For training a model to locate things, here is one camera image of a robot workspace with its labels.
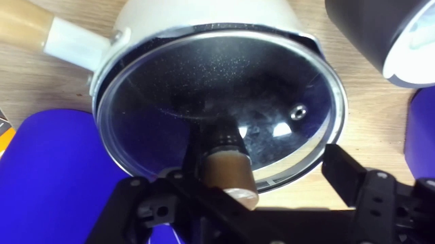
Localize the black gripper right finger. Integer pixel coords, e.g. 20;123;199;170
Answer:
320;143;435;244

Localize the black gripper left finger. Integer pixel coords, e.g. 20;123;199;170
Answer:
85;134;245;244

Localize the glass lid wooden knob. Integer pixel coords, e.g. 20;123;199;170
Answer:
93;24;347;211

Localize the grey mug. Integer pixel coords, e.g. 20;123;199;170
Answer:
323;0;435;89

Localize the white pot wooden handle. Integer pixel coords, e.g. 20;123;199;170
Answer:
0;0;327;109

